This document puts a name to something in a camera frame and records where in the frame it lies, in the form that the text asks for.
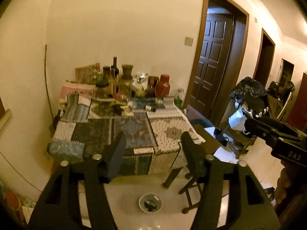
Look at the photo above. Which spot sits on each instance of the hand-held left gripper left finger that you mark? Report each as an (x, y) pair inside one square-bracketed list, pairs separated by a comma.
[(117, 158)]

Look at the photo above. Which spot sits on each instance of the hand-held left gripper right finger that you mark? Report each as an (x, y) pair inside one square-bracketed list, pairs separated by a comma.
[(194, 158)]

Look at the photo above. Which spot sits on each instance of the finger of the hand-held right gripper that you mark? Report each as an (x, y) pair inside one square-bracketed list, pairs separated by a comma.
[(269, 139), (266, 125)]

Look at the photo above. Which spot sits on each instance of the white bowl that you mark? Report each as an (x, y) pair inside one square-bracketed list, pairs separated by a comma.
[(142, 206)]

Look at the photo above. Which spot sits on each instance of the person's right hand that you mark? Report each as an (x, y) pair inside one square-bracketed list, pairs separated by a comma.
[(284, 186)]

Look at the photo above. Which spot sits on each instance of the wooden stool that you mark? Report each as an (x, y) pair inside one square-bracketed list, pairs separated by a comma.
[(208, 139), (191, 196)]

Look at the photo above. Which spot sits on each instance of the white plastic bag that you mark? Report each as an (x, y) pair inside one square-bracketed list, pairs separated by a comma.
[(237, 121)]

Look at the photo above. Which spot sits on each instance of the dark shoe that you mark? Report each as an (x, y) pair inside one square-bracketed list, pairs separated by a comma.
[(222, 140), (217, 131)]

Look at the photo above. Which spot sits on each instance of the patchwork-cloth covered table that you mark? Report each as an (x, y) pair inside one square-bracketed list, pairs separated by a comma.
[(134, 129)]

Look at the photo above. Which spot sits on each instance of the chair with piled clothes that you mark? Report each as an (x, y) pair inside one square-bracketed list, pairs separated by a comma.
[(236, 146)]

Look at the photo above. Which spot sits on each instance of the dark patterned cloth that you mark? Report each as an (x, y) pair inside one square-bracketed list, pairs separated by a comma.
[(248, 88)]

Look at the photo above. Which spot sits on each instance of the reddish wooden door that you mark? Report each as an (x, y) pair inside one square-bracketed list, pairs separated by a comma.
[(299, 100)]

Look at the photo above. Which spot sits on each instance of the red and white can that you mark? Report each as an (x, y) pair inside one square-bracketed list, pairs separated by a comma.
[(120, 96)]

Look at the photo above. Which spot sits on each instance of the glass jar with green contents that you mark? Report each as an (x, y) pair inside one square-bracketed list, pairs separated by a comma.
[(179, 97)]

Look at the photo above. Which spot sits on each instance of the white paper sheet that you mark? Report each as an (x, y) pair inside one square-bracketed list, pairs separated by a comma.
[(84, 101)]

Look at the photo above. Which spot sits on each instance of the dark-lidded glass jar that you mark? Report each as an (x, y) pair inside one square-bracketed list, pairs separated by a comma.
[(102, 90)]

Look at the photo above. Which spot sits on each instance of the large glass jar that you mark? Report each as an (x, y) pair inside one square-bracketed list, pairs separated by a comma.
[(126, 86)]

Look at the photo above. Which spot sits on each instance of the brown bottle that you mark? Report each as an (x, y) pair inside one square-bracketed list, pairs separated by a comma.
[(150, 91)]

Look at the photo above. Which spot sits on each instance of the clear glass bottle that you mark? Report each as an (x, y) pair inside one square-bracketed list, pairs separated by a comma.
[(112, 81)]

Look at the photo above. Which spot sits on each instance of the red thermos jug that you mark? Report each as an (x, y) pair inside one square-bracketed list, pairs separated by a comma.
[(162, 87)]

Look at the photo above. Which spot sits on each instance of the pink box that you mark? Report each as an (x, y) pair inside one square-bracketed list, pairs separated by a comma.
[(76, 91)]

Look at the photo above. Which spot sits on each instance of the crumpled clear plastic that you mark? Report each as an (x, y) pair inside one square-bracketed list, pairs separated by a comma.
[(142, 77)]

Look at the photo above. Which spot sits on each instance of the dark wooden panel door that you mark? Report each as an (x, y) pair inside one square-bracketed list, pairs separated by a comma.
[(213, 60)]

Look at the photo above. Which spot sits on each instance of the brown ceramic vase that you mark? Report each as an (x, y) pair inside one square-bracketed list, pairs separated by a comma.
[(127, 71)]

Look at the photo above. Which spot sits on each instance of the patterned gift box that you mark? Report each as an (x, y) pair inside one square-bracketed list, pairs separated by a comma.
[(85, 74)]

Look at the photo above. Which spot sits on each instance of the dark wine bottle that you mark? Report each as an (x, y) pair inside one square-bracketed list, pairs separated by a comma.
[(115, 67)]

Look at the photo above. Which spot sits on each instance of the thin wooden stick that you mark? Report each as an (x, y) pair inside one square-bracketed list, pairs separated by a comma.
[(46, 76)]

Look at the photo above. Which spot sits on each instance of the orange-lidded jar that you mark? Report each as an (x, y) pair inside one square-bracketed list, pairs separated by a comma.
[(12, 200)]

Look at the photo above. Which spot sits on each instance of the narrow doorway frame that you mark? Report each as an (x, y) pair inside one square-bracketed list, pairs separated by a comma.
[(292, 69)]

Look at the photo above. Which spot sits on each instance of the wooden doorway frame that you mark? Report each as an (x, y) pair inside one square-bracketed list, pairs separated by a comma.
[(257, 57)]

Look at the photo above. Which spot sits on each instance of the wooden door frame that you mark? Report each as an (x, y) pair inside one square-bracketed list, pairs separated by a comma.
[(242, 52)]

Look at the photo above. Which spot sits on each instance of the wall light switch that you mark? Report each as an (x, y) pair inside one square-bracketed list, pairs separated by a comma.
[(188, 41)]

